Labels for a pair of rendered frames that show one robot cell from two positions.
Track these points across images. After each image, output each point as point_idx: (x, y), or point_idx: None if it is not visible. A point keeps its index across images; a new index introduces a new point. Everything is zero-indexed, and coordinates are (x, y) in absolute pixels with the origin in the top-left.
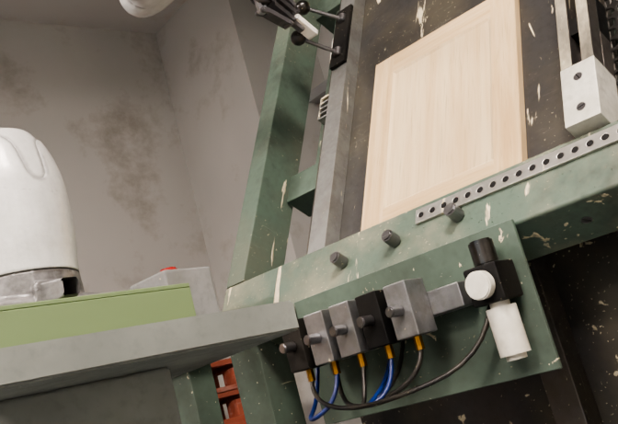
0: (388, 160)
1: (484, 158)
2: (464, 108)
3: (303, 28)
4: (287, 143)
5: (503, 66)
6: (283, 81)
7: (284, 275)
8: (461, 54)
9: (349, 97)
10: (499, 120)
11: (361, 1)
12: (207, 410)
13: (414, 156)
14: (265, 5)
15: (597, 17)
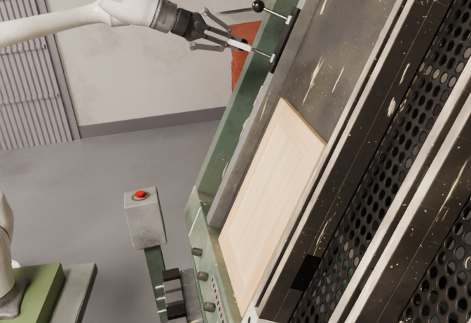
0: (244, 200)
1: (247, 276)
2: (265, 221)
3: (235, 48)
4: (256, 88)
5: (282, 220)
6: (265, 33)
7: (198, 217)
8: (288, 167)
9: (265, 106)
10: (259, 262)
11: None
12: (153, 265)
13: (246, 217)
14: (194, 44)
15: (294, 275)
